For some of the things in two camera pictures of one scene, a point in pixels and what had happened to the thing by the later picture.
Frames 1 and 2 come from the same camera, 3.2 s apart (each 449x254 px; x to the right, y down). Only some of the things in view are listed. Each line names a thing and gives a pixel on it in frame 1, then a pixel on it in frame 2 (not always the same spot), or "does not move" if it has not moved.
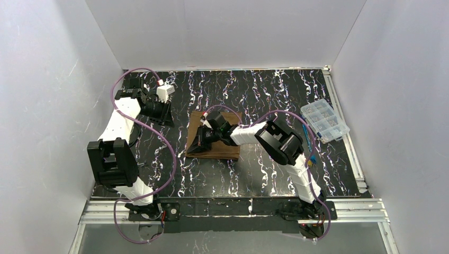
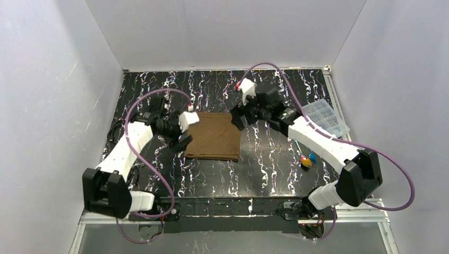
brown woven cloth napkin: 221,149 does not move
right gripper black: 202,137 → 243,114
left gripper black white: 163,111 → 178,136
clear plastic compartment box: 324,121 does not move
